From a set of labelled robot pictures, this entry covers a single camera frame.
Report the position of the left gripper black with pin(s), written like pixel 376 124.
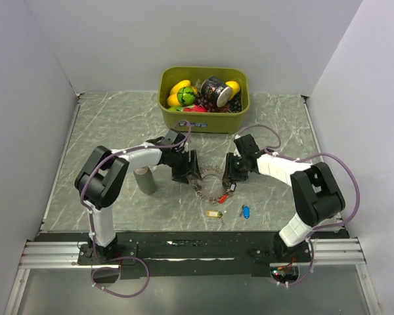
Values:
pixel 180 175

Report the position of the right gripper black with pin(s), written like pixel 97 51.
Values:
pixel 230 172

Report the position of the large keyring with small rings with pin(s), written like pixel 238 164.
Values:
pixel 210 188

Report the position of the red tag key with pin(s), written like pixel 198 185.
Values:
pixel 223 198

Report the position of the yellow tag key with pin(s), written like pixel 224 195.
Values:
pixel 215 215

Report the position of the olive green plastic bin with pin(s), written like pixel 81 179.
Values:
pixel 202 122

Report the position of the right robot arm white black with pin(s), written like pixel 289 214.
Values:
pixel 316 194

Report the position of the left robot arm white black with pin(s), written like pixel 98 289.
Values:
pixel 101 178

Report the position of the blue tag key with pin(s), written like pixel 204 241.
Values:
pixel 245 212

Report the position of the grey bottle with beige cap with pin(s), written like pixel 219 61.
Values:
pixel 145 180

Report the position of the red toy fruit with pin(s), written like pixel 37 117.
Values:
pixel 194 108

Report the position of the dark grapes bunch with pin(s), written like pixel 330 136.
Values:
pixel 232 106

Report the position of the green watermelon toy ball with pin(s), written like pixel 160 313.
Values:
pixel 186 96

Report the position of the yellow toy mango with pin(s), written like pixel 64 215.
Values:
pixel 175 89

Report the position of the black paper cup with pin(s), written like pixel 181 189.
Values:
pixel 216 91

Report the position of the yellow toy lemon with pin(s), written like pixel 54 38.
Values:
pixel 235 86

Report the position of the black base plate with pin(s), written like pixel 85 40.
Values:
pixel 137 254

